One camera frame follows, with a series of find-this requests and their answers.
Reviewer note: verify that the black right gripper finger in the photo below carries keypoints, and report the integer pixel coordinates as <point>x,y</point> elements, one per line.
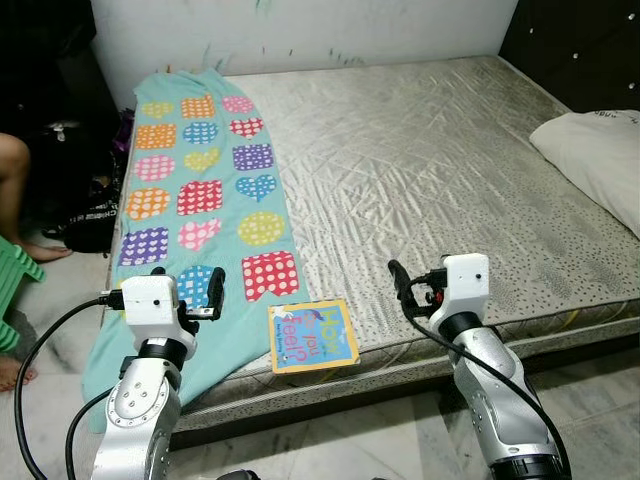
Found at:
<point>400,282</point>

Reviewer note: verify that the blue yellow children's book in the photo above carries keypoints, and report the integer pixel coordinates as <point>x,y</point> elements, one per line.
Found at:
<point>315,335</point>

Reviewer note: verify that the teal heart pattern blanket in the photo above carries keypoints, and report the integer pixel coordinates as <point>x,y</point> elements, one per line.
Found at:
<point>230,215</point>

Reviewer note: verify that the grey bed base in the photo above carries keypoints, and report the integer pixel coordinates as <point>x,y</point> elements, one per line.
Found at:
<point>400,375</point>

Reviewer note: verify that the black bag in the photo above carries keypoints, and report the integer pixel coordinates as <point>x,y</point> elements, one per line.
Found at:
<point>90,190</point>

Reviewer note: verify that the cream quilted mattress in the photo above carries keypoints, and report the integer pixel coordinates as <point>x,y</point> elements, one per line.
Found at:
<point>420,160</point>

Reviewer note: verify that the green plastic stool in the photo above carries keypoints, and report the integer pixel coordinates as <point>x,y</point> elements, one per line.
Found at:
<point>15,280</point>

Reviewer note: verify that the person with bare legs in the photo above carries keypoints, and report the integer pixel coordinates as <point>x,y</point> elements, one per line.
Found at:
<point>15,180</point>

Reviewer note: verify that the white pillow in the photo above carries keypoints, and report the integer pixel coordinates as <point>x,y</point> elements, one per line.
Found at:
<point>595,160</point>

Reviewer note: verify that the dark tufted headboard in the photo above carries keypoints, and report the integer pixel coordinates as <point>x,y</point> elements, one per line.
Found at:
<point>580,50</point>

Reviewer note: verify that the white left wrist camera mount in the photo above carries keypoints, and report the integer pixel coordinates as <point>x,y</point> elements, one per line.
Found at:
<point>150,300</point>

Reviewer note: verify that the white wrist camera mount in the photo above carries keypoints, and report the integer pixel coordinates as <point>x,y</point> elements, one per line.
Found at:
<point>150,300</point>
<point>465,285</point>

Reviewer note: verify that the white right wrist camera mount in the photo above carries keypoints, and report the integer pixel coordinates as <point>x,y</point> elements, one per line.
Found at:
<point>465,285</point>

